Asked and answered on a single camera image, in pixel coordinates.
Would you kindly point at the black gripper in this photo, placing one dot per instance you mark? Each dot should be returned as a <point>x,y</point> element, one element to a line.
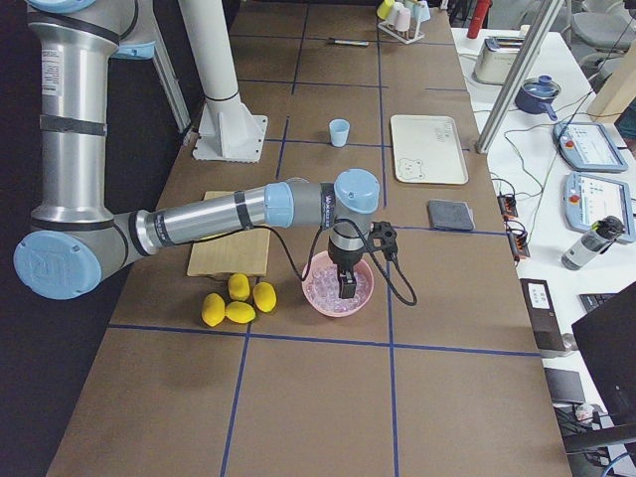
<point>344,258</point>

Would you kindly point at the steel muddler black tip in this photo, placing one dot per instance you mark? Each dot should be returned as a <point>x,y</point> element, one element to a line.
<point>349,43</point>

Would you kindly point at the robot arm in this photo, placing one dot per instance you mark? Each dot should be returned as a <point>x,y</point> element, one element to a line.
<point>112,120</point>

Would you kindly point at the pile of clear ice cubes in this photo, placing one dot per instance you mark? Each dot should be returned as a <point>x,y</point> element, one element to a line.
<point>322,290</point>

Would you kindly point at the light blue cup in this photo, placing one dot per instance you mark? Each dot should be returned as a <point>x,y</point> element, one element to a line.
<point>339,129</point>

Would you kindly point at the pink cup on rack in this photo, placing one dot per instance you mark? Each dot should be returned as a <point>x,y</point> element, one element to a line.
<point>399,18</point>

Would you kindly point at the yellow cup on rack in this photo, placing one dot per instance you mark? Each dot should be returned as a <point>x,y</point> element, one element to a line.
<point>384,9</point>

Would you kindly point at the pink bowl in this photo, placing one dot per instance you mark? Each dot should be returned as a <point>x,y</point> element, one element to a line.
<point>322,259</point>

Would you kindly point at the yellow lemon right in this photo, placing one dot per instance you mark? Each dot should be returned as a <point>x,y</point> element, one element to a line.
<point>264,297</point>

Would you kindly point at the yellow lemon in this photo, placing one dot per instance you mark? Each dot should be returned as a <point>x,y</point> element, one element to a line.
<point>264,297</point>
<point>240,312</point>
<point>213,309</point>
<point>239,287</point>

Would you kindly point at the wooden cutting board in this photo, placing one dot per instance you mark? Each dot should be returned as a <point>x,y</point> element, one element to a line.
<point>244,252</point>

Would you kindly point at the yellow lemon top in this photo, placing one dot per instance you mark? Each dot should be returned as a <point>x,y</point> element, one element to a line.
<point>239,287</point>

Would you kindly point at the yellow lemon bottom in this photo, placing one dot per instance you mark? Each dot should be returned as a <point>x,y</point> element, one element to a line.
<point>240,312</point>

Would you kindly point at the grey folded cloth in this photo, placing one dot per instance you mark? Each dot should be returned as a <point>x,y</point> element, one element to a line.
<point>449,215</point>

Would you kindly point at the yellow lemon left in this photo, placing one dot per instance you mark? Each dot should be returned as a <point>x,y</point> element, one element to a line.
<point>213,309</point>

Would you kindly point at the white bear tray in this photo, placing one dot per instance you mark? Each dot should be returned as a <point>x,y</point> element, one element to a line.
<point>427,150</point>

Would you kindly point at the black box with label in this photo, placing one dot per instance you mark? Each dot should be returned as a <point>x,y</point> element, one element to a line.
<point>543,317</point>

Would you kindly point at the teach pendant near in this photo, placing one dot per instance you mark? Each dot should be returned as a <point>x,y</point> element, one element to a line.
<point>588,198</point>

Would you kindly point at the teach pendant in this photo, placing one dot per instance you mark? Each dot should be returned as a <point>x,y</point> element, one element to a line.
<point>588,198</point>
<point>587,147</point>

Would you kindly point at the clear water bottle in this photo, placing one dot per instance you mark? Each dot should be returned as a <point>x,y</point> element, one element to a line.
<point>601,236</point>

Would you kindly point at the blue pot with lid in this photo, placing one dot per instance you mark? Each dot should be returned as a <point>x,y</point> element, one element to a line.
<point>536,96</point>

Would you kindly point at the black laptop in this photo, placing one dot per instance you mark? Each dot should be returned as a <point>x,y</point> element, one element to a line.
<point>605,337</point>

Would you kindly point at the teach pendant far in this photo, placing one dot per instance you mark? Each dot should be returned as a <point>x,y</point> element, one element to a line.
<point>587,147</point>

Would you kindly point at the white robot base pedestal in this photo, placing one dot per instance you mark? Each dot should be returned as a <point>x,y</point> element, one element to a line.
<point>228,131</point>

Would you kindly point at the white wire cup rack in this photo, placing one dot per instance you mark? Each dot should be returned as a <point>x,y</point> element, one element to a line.
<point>409,36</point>

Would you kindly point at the aluminium frame post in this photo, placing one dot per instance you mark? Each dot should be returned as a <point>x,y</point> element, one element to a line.
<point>520,68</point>

